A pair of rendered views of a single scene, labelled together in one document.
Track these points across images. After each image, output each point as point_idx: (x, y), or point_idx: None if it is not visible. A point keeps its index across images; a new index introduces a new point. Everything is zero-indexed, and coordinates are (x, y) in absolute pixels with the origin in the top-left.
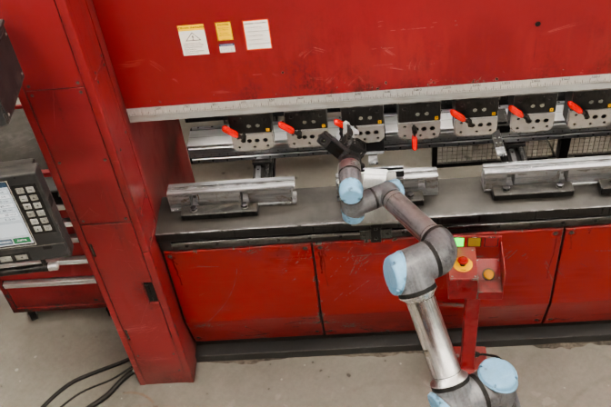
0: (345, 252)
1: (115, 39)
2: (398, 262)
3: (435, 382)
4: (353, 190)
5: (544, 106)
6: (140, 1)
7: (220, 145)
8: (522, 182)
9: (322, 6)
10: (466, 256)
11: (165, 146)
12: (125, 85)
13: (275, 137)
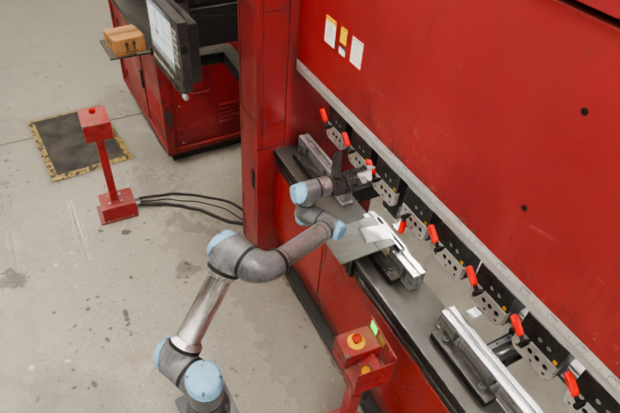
0: (336, 263)
1: (304, 3)
2: (221, 235)
3: (177, 331)
4: (294, 190)
5: (499, 299)
6: None
7: None
8: (463, 351)
9: (391, 57)
10: (366, 342)
11: None
12: (300, 41)
13: None
